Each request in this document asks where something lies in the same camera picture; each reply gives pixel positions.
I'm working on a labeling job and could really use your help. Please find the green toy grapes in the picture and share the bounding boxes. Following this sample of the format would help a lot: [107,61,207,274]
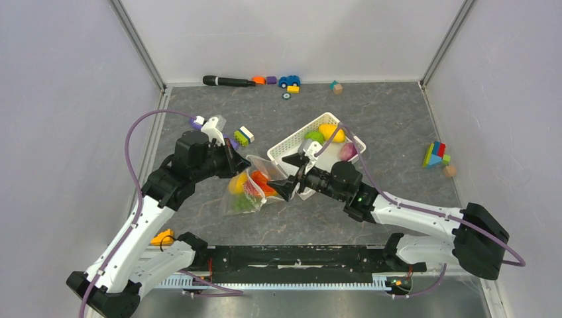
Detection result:
[231,194,261,214]

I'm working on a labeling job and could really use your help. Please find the yellow orange toy fruit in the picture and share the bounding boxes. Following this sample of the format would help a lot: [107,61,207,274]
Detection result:
[228,172,248,195]

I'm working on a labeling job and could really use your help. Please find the multicolour block stack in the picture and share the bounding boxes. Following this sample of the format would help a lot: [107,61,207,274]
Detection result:
[422,140,451,168]

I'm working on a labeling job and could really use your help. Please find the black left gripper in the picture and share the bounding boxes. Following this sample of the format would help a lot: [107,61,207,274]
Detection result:
[192,136,251,182]

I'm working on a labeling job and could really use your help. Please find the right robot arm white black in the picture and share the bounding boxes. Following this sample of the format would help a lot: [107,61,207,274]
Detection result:
[268,155,509,280]

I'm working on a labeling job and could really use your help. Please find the black microphone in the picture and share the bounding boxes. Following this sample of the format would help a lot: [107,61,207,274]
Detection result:
[202,75,256,87]

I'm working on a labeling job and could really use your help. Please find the yellow toy brick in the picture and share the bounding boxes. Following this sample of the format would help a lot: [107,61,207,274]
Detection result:
[286,85,300,93]

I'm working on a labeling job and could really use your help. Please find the wooden toy cube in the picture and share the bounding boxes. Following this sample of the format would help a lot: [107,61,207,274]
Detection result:
[332,83,343,95]

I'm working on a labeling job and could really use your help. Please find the green blue white brick stack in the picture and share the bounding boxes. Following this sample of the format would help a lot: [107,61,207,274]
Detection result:
[233,126,254,147]

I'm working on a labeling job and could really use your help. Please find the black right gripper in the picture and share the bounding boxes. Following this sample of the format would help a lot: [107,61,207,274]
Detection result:
[266,152,347,202]

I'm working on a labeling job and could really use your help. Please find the light wooden cube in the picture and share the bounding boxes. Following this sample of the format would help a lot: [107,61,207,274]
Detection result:
[443,165,457,178]

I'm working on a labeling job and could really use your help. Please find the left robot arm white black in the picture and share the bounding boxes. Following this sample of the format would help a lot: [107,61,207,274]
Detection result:
[66,131,251,317]

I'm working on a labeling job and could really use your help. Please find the blue toy car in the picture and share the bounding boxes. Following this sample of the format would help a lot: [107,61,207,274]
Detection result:
[278,75,301,89]

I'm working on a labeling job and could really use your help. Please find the white slotted cable duct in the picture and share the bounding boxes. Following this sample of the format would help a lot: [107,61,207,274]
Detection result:
[155,274,391,292]

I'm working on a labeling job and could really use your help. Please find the orange toy piece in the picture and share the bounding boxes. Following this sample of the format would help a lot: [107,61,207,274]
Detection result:
[251,76,267,85]

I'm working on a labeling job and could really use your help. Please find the green toy lettuce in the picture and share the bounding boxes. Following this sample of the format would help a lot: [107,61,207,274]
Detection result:
[304,131,325,145]

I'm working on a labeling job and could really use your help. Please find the white perforated plastic basket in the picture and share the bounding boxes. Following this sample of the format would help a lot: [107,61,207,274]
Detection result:
[267,112,366,177]

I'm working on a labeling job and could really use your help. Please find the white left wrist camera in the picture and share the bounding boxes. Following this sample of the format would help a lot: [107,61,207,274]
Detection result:
[193,115,227,146]

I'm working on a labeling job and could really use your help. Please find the orange toy pumpkin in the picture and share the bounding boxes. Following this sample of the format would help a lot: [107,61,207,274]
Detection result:
[251,170,277,197]

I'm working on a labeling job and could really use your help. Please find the clear zip top bag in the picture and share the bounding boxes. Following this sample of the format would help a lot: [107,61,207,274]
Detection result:
[219,155,286,215]

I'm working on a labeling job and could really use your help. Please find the purple toy block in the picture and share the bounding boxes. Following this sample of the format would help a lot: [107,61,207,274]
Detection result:
[266,76,277,85]

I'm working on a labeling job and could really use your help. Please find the purple toy onion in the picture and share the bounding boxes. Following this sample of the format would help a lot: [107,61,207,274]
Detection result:
[338,142,358,162]

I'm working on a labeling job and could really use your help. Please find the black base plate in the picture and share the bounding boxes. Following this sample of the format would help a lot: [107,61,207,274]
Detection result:
[186,245,427,284]

